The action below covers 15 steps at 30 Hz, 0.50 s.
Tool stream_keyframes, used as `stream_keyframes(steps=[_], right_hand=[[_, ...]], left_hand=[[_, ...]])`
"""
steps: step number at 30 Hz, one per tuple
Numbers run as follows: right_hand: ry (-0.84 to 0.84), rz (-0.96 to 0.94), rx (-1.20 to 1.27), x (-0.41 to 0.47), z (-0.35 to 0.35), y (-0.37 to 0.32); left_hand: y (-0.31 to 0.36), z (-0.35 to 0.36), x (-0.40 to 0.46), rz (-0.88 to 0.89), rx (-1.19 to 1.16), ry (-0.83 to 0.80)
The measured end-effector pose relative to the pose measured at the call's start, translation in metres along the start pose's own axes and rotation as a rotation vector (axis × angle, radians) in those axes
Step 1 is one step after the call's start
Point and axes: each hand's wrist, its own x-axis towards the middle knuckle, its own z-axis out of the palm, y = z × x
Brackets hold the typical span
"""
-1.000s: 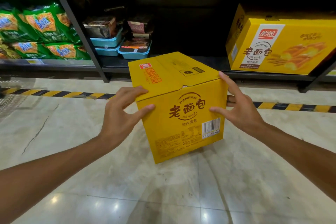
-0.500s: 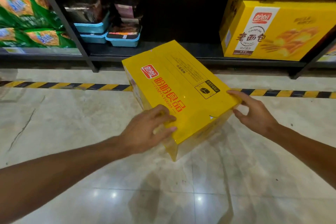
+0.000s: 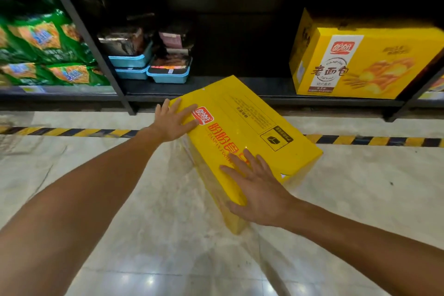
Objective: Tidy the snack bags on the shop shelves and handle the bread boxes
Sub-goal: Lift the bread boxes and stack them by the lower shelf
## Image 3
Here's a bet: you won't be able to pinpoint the person's right hand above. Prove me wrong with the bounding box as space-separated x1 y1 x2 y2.
220 148 299 229

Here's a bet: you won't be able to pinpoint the person's left hand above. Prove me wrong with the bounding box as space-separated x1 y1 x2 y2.
142 97 200 144

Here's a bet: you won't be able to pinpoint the yellow bread box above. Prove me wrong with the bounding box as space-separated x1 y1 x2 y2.
177 75 324 234
289 8 444 100

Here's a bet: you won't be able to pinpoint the green cracker packets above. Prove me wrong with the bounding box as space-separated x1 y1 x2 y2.
0 0 112 88

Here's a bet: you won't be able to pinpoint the person's right forearm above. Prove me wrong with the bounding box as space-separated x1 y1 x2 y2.
284 198 444 296

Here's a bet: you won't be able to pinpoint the person's left forearm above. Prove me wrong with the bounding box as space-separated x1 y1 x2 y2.
0 129 164 296

